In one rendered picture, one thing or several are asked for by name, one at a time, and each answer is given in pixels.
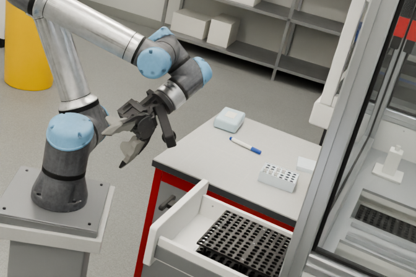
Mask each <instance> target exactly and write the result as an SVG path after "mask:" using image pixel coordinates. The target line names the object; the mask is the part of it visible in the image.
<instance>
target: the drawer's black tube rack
mask: <svg viewBox="0 0 416 277"><path fill-rule="evenodd" d="M232 218H233V219H232ZM240 218H241V219H240ZM238 221H240V222H238ZM246 224H247V225H246ZM254 224H255V225H254ZM242 226H244V227H242ZM259 227H261V228H259ZM249 229H250V230H249ZM257 229H258V230H259V231H258V230H257ZM269 231H270V232H269ZM256 232H257V233H256ZM266 233H267V234H266ZM265 236H266V237H265ZM271 239H273V240H271ZM279 239H281V240H279ZM290 240H291V238H290V237H288V236H285V235H283V234H281V233H279V232H276V231H274V230H272V229H269V228H267V227H265V226H263V225H260V224H258V223H255V222H254V221H251V220H249V219H247V218H244V217H242V216H240V215H238V214H235V213H232V214H230V216H229V217H228V218H227V219H226V221H225V222H224V223H223V224H222V225H221V227H218V230H217V231H216V232H215V233H214V235H213V236H212V237H211V238H210V239H209V240H208V241H207V242H206V243H205V245H204V247H201V246H199V247H198V248H197V250H196V251H195V252H197V253H199V254H201V255H203V256H205V257H208V258H210V259H212V260H214V261H216V262H218V263H221V264H223V265H225V266H227V267H229V268H231V269H233V270H235V271H237V272H239V273H241V274H243V275H246V276H248V277H279V273H280V270H281V267H282V264H283V262H284V258H285V255H286V253H287V249H288V246H289V243H290ZM278 242H280V243H278ZM286 242H288V243H286ZM284 245H286V246H284Z"/></svg>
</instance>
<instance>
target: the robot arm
mask: <svg viewBox="0 0 416 277"><path fill-rule="evenodd" d="M7 1H8V2H9V3H11V4H12V5H13V6H15V7H16V8H18V9H20V10H22V11H24V12H25V14H26V15H28V16H30V17H31V18H32V19H33V20H34V22H35V26H36V28H37V31H38V34H39V37H40V40H41V43H42V46H43V49H44V52H45V55H46V58H47V61H48V64H49V67H50V70H51V73H52V76H53V79H54V82H55V85H56V88H57V90H58V93H59V97H60V99H61V104H60V105H59V107H58V111H59V114H58V115H56V116H54V117H53V118H52V119H51V120H50V122H49V124H48V128H47V130H46V142H45V150H44V155H43V163H42V168H41V171H40V173H39V175H38V177H37V179H36V181H35V182H34V184H33V186H32V191H31V199H32V201H33V202H34V203H35V204H36V205H38V206H39V207H41V208H44V209H46V210H49V211H55V212H62V213H65V212H72V211H77V210H80V209H81V208H83V207H84V206H85V205H86V203H87V198H88V190H87V183H86V180H85V173H86V169H87V162H88V158H89V154H90V153H91V152H92V150H93V149H94V148H95V147H96V146H97V145H98V144H99V143H100V142H101V141H102V140H103V139H104V138H105V137H106V136H112V135H113V134H116V133H120V132H122V131H130V132H133V133H134V134H136V135H134V136H132V137H131V139H130V141H128V142H121V145H120V149H121V151H122V152H123V154H124V156H125V158H124V160H122V162H121V164H120V166H119V168H123V167H124V166H126V165H127V164H128V163H130V162H131V161H132V160H133V159H134V158H135V157H136V156H137V155H139V154H140V152H141V151H142V150H143V149H144V148H145V147H146V146H147V144H148V142H149V141H150V138H151V136H152V134H153V133H154V131H155V129H156V128H157V127H156V126H157V125H158V123H157V119H156V115H157V116H158V120H159V123H160V126H161V128H162V132H163V134H162V140H163V141H164V142H165V143H166V145H167V148H172V147H175V146H176V141H175V140H176V133H175V132H174V131H173V130H172V128H171V125H170V121H169V119H168V116H167V114H171V113H172V112H173V111H176V110H177V109H178V108H179V107H180V106H181V105H182V104H183V103H185V102H186V100H188V99H189V98H190V97H191V96H193V95H194V94H195V93H196V92H197V91H198V90H199V89H201V88H202V87H203V86H204V85H205V84H206V83H207V82H208V81H209V80H210V79H211V78H212V69H211V68H210V66H209V65H208V63H207V62H205V61H204V60H203V58H200V57H195V58H192V57H190V55H189V54H188V53H187V52H186V50H185V49H184V48H183V47H182V45H181V44H180V42H179V41H178V40H177V39H176V38H175V35H174V34H173V33H172V32H171V31H169V29H168V28H167V27H162V28H160V29H159V30H157V31H156V32H155V33H154V34H153V35H151V36H150V37H148V38H146V37H145V36H143V35H141V34H139V33H137V32H135V31H134V30H131V29H130V28H128V27H126V26H124V25H122V24H120V23H119V22H117V21H115V20H113V19H111V18H109V17H107V16H105V15H103V14H102V13H100V12H98V11H96V10H94V9H92V8H91V7H89V6H86V5H85V4H83V3H81V2H79V1H77V0H7ZM72 33H74V34H76V35H78V36H80V37H82V38H83V39H85V40H87V41H89V42H91V43H93V44H95V45H97V46H99V47H101V48H102V49H104V50H106V51H108V52H110V53H112V54H114V55H115V56H117V57H119V58H121V59H123V60H125V61H127V62H129V63H131V64H133V65H134V66H136V67H137V68H138V69H139V72H140V73H141V74H142V75H143V76H144V77H147V78H148V79H157V78H159V77H161V76H163V75H165V74H166V73H168V74H170V76H171V77H170V78H169V79H168V80H167V81H166V82H165V83H164V84H163V85H161V86H160V87H159V88H157V90H156V91H155V92H153V91H152V90H151V89H149V90H147V91H146V93H147V97H145V98H144V99H143V100H142V101H141V102H140V103H139V102H138V101H134V100H133V99H130V100H129V101H128V102H126V103H125V104H124V105H122V107H120V108H119V109H118V110H117V112H118V115H119V117H120V119H119V118H116V117H113V116H110V115H109V114H108V111H107V110H106V109H105V107H103V106H102V105H101V104H100V102H99V100H98V97H97V96H95V95H94V94H92V93H91V92H90V89H89V86H88V83H87V79H86V77H85V74H84V70H83V67H82V64H81V61H80V58H79V55H78V52H77V48H76V45H75V43H74V39H73V36H72Z"/></svg>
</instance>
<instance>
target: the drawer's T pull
mask: <svg viewBox="0 0 416 277"><path fill-rule="evenodd" d="M175 199H176V196H175V195H171V196H170V197H169V198H167V199H166V200H165V201H164V202H163V203H162V204H161V205H160V206H159V207H158V209H159V210H160V211H163V210H164V209H166V208H169V209H170V208H171V207H172V206H173V205H174V204H175V203H176V201H175Z"/></svg>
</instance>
